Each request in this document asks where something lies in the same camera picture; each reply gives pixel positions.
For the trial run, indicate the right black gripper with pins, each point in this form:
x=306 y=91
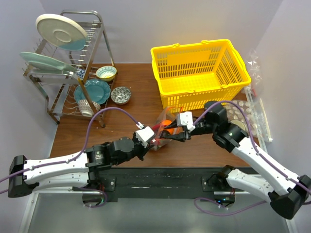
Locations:
x=179 y=137

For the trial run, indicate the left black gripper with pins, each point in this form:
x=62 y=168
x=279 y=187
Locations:
x=144 y=150

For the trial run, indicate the orange fruit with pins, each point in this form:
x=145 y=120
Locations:
x=170 y=126

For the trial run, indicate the clear zip top bag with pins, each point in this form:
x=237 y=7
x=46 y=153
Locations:
x=167 y=116

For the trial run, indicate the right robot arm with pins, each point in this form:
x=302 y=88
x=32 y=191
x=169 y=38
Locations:
x=284 y=190

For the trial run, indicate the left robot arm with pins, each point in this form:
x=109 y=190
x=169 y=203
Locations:
x=78 y=170

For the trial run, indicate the polka dot plastic bag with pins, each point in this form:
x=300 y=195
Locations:
x=234 y=113

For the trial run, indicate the clear plastic bag pile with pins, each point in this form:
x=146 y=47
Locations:
x=258 y=119

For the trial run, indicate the yellow plastic basket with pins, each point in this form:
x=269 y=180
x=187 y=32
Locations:
x=190 y=75

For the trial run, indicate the dark floral bowl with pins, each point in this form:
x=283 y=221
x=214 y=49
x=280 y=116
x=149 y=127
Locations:
x=121 y=95

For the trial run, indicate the cream ceramic mug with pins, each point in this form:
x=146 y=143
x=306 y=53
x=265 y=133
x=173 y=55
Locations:
x=239 y=123

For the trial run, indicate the patterned cup in rack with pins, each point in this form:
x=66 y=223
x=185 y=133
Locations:
x=85 y=109

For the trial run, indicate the teal scalloped plate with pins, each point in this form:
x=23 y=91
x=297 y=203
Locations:
x=98 y=91

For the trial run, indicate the teal patterned bowl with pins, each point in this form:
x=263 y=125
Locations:
x=106 y=73

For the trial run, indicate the blue patterned small dish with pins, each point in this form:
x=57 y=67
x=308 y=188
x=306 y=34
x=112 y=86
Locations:
x=80 y=72

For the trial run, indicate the metal dish rack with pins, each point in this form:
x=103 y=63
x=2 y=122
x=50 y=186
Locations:
x=56 y=86

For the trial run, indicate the pale green plate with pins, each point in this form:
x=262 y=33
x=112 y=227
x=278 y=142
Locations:
x=43 y=62

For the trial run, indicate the white and blue plate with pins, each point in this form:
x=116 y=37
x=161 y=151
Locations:
x=61 y=32

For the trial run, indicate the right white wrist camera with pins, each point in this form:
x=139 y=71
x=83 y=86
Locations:
x=185 y=119

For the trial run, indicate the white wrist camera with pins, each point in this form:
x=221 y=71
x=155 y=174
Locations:
x=145 y=135
x=185 y=119

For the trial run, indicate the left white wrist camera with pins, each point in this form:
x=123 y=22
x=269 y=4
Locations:
x=145 y=135

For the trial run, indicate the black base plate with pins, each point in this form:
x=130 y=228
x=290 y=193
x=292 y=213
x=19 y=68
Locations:
x=157 y=182

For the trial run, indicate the aluminium rail frame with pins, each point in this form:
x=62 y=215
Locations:
x=60 y=210

